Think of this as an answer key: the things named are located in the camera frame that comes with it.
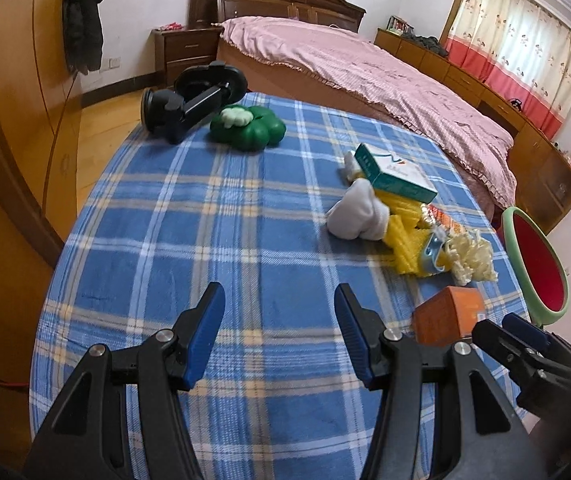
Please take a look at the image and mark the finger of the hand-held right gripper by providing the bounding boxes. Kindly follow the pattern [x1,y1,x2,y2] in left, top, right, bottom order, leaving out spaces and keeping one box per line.
[472,319,561,386]
[503,312,571,366]

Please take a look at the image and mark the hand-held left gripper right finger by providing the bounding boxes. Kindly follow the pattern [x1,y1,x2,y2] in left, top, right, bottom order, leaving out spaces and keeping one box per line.
[334,283,549,480]

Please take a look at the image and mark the green clover toy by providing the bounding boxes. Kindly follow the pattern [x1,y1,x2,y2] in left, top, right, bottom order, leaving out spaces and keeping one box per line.
[209,104,287,152]

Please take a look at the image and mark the colourful snack wrapper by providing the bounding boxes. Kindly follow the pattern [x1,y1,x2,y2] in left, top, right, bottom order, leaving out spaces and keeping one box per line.
[422,203,469,237]

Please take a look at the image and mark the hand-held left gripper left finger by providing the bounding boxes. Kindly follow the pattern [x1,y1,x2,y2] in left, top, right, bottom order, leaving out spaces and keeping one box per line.
[23,281,226,480]

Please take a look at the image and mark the long wooden cabinet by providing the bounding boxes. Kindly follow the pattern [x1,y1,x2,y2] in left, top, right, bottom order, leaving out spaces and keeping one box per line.
[374,28,571,234]

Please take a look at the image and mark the books on cabinet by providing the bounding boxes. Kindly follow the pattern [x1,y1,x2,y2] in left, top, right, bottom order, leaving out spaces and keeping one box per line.
[386,15,414,36]

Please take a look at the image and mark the teal and white box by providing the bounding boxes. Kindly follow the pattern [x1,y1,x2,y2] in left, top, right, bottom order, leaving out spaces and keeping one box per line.
[354,143,439,205]

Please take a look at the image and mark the blue plaid cloth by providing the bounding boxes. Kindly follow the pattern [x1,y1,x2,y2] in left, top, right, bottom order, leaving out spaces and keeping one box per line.
[29,91,532,480]

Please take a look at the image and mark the dark wooden nightstand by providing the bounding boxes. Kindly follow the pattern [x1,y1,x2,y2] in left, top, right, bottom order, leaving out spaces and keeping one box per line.
[151,26,223,87]

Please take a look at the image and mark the dark clothes pile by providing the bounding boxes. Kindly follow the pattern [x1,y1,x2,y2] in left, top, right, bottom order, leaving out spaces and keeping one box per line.
[404,33,449,59]

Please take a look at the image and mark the white and red curtain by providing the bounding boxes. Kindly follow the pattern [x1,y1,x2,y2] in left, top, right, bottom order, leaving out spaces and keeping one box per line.
[444,0,571,137]

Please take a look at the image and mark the pink bedspread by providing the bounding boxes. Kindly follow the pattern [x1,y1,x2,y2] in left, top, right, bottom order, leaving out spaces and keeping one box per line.
[219,15,517,211]

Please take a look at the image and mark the white crumpled cloth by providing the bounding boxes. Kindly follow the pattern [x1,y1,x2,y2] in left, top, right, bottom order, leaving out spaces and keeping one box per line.
[326,180,392,242]

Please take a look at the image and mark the orange box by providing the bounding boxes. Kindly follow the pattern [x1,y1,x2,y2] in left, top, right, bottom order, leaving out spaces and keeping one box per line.
[411,287,487,347]

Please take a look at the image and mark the black jacket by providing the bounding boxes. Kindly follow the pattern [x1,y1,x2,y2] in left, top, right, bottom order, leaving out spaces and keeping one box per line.
[62,0,104,75]

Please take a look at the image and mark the yellow corn toy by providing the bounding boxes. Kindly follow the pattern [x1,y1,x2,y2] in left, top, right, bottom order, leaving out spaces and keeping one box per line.
[384,194,452,277]

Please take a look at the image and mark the black phone holder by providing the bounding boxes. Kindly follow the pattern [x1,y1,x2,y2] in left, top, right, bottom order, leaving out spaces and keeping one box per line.
[140,61,248,145]

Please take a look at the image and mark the green basin with red inside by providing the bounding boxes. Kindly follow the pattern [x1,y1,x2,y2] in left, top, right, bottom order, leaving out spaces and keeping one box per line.
[500,206,571,327]

